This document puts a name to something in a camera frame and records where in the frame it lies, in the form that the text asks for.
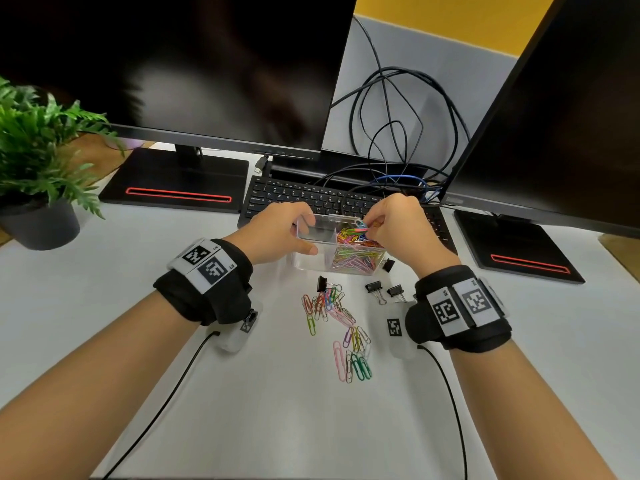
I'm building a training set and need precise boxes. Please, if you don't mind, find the black camera cable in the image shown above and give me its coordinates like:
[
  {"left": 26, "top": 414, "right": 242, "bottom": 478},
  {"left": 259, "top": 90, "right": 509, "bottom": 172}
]
[
  {"left": 102, "top": 330, "right": 221, "bottom": 480},
  {"left": 417, "top": 344, "right": 469, "bottom": 480}
]

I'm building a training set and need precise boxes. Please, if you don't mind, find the bundle of black cables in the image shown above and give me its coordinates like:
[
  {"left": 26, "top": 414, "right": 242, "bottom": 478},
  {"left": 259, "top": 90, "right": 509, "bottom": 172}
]
[{"left": 329, "top": 17, "right": 471, "bottom": 203}]

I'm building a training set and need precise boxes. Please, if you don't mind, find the brown cardboard box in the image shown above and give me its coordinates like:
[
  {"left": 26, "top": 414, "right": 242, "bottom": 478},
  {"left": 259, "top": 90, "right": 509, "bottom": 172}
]
[
  {"left": 0, "top": 133, "right": 131, "bottom": 245},
  {"left": 599, "top": 233, "right": 640, "bottom": 283}
]

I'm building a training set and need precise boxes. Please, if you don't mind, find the grey desk partition panel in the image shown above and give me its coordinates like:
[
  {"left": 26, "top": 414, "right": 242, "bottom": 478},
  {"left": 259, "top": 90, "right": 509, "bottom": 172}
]
[{"left": 322, "top": 15, "right": 519, "bottom": 168}]

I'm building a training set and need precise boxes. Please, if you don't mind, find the black wrist strap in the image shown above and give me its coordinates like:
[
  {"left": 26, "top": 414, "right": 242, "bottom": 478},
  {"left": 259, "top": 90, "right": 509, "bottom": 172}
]
[
  {"left": 405, "top": 265, "right": 513, "bottom": 354},
  {"left": 153, "top": 238, "right": 255, "bottom": 327}
]

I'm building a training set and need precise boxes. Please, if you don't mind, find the person's left hand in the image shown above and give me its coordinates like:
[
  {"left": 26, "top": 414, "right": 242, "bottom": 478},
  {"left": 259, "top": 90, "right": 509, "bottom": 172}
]
[{"left": 222, "top": 202, "right": 319, "bottom": 267}]

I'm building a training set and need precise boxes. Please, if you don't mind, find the black right wrist strap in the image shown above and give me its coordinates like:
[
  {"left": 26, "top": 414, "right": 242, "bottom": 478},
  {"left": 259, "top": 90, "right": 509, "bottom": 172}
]
[{"left": 405, "top": 265, "right": 513, "bottom": 354}]

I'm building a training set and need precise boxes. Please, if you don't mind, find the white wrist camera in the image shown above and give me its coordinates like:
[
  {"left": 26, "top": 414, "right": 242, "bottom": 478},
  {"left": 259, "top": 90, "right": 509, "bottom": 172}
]
[
  {"left": 215, "top": 302, "right": 263, "bottom": 354},
  {"left": 385, "top": 300, "right": 421, "bottom": 361}
]

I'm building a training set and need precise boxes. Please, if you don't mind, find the clear plastic divided box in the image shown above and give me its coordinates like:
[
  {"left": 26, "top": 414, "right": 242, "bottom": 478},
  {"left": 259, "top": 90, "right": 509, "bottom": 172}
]
[{"left": 292, "top": 213, "right": 389, "bottom": 275}]

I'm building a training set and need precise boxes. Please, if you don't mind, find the pile of black binder clips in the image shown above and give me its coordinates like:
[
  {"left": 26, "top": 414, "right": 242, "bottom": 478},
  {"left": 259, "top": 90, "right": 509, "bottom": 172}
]
[{"left": 316, "top": 258, "right": 419, "bottom": 307}]

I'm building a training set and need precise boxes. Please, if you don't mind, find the black left camera cable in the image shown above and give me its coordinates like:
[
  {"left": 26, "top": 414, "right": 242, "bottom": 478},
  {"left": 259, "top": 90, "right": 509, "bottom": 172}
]
[{"left": 102, "top": 330, "right": 221, "bottom": 480}]

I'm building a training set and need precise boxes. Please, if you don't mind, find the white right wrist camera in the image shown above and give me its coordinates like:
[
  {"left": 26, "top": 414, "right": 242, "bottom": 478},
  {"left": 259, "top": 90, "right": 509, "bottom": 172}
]
[{"left": 385, "top": 300, "right": 421, "bottom": 361}]

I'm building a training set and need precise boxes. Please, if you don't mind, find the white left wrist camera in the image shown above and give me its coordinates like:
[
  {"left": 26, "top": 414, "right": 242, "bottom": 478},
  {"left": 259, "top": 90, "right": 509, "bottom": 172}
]
[{"left": 215, "top": 302, "right": 263, "bottom": 354}]

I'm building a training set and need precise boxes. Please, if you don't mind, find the heap of sorted paper clips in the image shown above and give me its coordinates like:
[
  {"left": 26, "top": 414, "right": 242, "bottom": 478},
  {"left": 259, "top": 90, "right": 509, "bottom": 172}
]
[{"left": 331, "top": 225, "right": 387, "bottom": 273}]

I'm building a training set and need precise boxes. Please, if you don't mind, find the black right camera cable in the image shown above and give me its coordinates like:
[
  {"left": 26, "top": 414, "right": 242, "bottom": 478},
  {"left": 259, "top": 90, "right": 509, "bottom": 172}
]
[{"left": 417, "top": 344, "right": 469, "bottom": 480}]

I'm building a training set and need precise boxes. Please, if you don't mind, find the person's right hand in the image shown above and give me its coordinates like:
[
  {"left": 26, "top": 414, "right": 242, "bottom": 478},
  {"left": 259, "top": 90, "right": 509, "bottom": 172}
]
[{"left": 363, "top": 193, "right": 461, "bottom": 279}]

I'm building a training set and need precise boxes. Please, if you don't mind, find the person's right forearm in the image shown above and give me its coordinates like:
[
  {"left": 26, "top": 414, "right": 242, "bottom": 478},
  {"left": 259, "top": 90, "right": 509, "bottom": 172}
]
[{"left": 452, "top": 339, "right": 619, "bottom": 480}]

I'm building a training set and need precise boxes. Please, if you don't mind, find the person's left forearm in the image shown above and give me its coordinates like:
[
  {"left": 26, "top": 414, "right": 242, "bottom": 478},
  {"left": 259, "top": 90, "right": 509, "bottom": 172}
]
[{"left": 0, "top": 292, "right": 201, "bottom": 480}]

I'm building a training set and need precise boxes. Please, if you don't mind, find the pile of colourful paper clips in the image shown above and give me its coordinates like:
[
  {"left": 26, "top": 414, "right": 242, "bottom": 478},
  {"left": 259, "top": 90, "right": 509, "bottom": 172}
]
[{"left": 301, "top": 287, "right": 375, "bottom": 384}]

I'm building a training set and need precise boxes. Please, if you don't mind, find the green plant in black pot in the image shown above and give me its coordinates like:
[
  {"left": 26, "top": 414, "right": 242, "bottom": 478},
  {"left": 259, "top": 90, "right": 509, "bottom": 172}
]
[{"left": 0, "top": 77, "right": 126, "bottom": 251}]

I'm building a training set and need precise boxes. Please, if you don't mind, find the black keyboard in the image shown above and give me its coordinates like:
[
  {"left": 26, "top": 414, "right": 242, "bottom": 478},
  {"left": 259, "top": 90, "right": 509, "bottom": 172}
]
[{"left": 237, "top": 175, "right": 459, "bottom": 255}]

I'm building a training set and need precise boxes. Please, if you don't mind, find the black left wrist strap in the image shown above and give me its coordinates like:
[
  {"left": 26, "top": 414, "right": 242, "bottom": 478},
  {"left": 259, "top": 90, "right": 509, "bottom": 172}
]
[{"left": 153, "top": 238, "right": 255, "bottom": 327}]

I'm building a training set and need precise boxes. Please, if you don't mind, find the blue cable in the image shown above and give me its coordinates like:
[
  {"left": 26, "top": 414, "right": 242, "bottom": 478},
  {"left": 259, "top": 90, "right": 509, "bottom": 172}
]
[{"left": 375, "top": 175, "right": 443, "bottom": 201}]

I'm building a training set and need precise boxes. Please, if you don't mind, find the black computer monitor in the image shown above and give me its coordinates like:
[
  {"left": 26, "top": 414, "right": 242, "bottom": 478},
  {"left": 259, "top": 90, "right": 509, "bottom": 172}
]
[
  {"left": 0, "top": 0, "right": 359, "bottom": 162},
  {"left": 439, "top": 0, "right": 640, "bottom": 241}
]

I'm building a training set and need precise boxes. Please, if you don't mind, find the black monitor stand red stripe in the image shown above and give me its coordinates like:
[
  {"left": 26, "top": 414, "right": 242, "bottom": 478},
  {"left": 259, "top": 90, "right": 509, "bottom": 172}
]
[
  {"left": 453, "top": 209, "right": 586, "bottom": 285},
  {"left": 98, "top": 143, "right": 250, "bottom": 214}
]

